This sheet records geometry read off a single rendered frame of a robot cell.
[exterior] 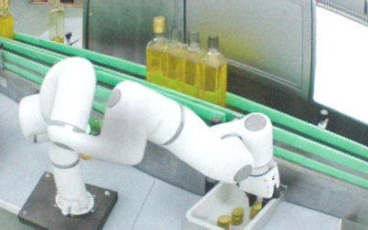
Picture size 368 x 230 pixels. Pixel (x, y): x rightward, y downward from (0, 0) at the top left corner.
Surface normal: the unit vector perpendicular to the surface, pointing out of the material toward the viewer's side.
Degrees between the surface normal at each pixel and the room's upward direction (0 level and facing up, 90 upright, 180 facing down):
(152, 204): 0
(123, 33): 89
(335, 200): 90
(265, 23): 90
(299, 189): 90
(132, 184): 0
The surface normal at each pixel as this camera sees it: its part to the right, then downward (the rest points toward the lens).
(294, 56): -0.57, 0.44
